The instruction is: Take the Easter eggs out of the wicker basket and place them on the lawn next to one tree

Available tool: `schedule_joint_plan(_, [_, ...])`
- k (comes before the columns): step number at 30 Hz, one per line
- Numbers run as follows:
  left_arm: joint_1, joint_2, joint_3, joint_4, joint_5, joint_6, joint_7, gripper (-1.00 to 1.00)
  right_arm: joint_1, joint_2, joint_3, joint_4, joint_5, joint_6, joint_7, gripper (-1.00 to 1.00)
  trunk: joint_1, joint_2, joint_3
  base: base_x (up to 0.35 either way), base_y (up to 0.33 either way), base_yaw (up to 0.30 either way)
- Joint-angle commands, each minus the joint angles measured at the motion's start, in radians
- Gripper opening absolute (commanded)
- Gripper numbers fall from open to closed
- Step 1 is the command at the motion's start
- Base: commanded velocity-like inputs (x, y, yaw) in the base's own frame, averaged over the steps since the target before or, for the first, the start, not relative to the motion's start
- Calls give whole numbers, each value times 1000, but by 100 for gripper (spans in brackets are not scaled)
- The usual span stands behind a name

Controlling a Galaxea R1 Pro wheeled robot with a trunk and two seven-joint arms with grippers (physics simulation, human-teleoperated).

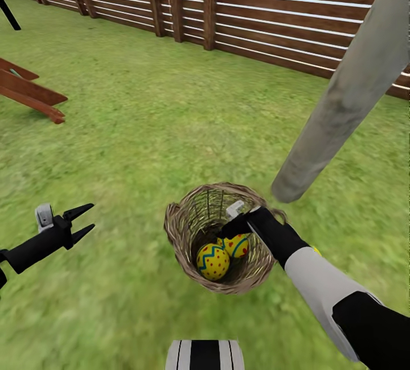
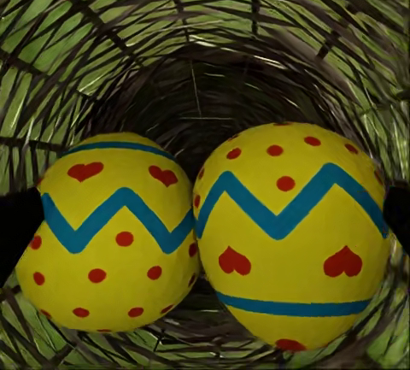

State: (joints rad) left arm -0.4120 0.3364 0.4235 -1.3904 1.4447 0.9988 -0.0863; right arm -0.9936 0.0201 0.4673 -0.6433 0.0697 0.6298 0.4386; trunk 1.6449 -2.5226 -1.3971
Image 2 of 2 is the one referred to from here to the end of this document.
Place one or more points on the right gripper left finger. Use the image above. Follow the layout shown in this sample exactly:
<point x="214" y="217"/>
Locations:
<point x="21" y="214"/>

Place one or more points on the wicker basket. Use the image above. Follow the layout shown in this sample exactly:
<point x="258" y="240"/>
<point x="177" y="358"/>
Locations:
<point x="280" y="62"/>

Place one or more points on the easter egg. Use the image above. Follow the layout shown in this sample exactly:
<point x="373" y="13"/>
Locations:
<point x="117" y="247"/>
<point x="289" y="222"/>

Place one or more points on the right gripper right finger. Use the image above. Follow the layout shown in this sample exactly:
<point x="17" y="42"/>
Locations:
<point x="397" y="215"/>

